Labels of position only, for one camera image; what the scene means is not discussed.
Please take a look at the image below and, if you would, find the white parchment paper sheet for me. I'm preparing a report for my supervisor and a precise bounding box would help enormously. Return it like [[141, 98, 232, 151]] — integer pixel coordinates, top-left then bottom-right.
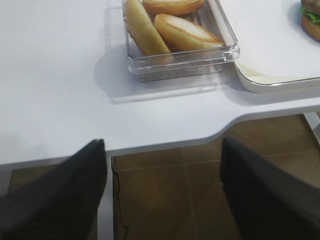
[[219, 0, 320, 78]]

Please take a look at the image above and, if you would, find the upper bun half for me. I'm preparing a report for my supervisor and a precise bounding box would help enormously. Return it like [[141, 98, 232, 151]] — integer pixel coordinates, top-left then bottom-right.
[[142, 0, 205, 16]]

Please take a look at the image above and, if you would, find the bottom bun on tray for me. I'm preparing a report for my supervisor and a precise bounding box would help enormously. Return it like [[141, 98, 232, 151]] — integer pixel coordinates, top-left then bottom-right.
[[301, 15, 320, 42]]

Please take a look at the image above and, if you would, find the left standing bun half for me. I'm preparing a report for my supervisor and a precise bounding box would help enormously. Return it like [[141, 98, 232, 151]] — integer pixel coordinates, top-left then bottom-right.
[[123, 0, 171, 56]]

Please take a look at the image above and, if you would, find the white table leg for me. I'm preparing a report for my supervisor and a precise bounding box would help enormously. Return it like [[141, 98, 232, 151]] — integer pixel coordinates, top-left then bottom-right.
[[303, 112, 320, 143]]

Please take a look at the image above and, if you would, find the lettuce leaf on burger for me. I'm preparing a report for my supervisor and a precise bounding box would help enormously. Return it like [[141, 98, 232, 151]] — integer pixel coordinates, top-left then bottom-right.
[[300, 6, 320, 24]]

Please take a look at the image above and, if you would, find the beef patty on burger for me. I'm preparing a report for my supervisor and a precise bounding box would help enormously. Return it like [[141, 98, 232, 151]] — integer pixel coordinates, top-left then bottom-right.
[[301, 0, 320, 15]]

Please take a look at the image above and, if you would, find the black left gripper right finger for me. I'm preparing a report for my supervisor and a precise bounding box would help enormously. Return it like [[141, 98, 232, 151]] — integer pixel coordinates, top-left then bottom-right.
[[220, 137, 320, 240]]

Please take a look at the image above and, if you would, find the white rectangular tray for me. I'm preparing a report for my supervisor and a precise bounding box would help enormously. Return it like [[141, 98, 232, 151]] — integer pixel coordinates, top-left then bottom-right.
[[215, 0, 320, 94]]

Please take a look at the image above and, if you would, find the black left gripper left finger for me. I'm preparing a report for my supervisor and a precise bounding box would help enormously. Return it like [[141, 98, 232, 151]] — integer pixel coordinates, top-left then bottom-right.
[[0, 139, 107, 240]]

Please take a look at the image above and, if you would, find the thin black cable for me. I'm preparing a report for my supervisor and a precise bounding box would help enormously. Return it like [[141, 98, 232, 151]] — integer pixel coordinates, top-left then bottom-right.
[[109, 156, 130, 240]]

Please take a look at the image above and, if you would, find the clear bun container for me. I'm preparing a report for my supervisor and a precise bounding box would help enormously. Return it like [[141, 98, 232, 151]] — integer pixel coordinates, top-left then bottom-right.
[[124, 0, 240, 82]]

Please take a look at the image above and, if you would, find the front bun half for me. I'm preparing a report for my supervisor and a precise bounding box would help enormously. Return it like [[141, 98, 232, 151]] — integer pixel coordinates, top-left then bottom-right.
[[154, 13, 225, 52]]

